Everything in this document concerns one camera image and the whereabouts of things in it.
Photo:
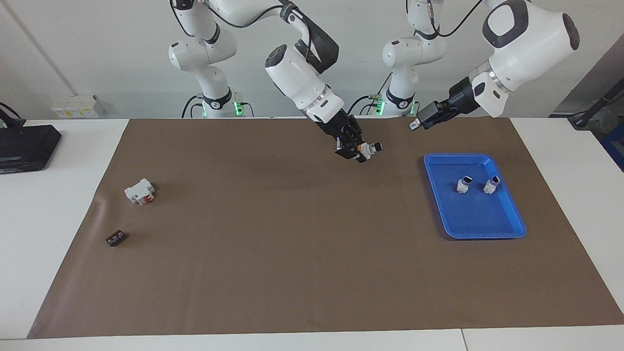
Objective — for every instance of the white connector in tray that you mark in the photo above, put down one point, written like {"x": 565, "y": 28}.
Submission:
{"x": 463, "y": 186}
{"x": 491, "y": 186}

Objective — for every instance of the white circuit breaker red lever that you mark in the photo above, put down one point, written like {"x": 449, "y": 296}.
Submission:
{"x": 136, "y": 191}

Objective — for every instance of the blue plastic tray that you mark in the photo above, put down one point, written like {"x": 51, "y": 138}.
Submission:
{"x": 477, "y": 219}

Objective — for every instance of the right white connector in tray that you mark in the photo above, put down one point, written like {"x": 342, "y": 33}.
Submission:
{"x": 491, "y": 186}

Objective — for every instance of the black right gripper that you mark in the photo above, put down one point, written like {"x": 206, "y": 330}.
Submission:
{"x": 341, "y": 127}

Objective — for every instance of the left white connector in tray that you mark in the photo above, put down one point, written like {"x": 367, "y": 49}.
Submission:
{"x": 463, "y": 186}

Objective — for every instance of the black tripod pole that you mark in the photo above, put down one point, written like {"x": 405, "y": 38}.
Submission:
{"x": 597, "y": 105}

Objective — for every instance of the small black terminal block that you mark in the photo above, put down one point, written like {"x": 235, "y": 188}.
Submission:
{"x": 115, "y": 238}

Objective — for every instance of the brown table mat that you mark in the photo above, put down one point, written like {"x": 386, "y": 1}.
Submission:
{"x": 292, "y": 268}

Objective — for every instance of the dark grey partition panel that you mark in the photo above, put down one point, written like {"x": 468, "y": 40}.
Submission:
{"x": 604, "y": 78}

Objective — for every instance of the white wall socket box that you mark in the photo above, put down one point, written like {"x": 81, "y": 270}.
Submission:
{"x": 78, "y": 106}

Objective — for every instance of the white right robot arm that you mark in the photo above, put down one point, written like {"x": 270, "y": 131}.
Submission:
{"x": 292, "y": 73}

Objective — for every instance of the flat black box device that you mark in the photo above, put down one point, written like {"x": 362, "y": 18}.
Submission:
{"x": 27, "y": 146}

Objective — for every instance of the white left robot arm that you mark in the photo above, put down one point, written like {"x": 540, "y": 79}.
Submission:
{"x": 521, "y": 44}

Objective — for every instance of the white connector part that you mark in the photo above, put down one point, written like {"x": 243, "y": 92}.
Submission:
{"x": 373, "y": 147}

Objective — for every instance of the blue crate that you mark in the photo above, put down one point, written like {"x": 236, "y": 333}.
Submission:
{"x": 615, "y": 151}

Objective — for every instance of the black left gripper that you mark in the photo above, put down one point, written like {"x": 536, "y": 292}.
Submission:
{"x": 462, "y": 95}

